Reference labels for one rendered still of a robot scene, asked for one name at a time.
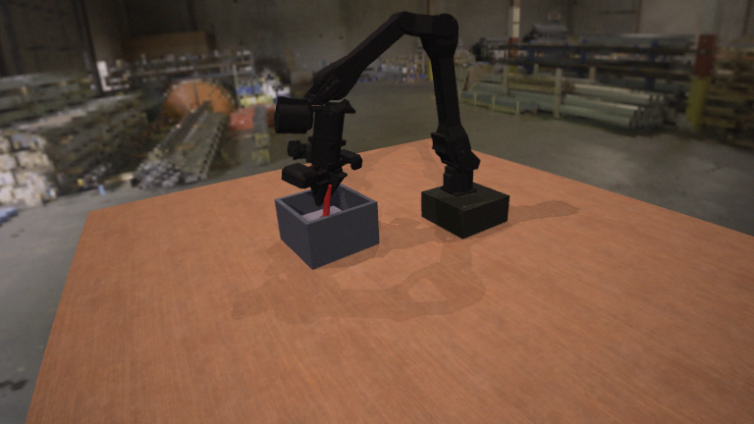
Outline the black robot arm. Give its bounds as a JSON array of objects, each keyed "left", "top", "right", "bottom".
[{"left": 274, "top": 11, "right": 481, "bottom": 196}]

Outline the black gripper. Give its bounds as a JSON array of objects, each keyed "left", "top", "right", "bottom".
[{"left": 282, "top": 133, "right": 362, "bottom": 207}]

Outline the red peg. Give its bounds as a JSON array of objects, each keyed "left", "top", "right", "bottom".
[{"left": 322, "top": 185, "right": 332, "bottom": 217}]

